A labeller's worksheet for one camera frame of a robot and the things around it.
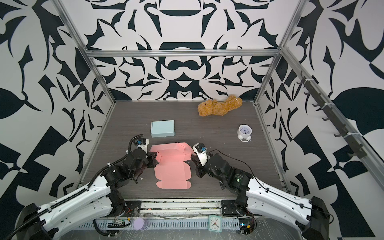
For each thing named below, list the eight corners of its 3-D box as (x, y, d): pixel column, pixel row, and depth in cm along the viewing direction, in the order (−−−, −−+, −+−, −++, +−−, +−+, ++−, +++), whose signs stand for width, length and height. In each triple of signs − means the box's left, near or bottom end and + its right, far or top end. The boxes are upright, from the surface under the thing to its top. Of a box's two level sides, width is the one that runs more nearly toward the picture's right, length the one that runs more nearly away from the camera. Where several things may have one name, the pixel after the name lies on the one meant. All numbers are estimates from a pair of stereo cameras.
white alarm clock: (238, 142, 100) (239, 139, 97) (235, 127, 108) (236, 124, 105) (253, 142, 100) (255, 139, 97) (249, 127, 108) (250, 124, 105)
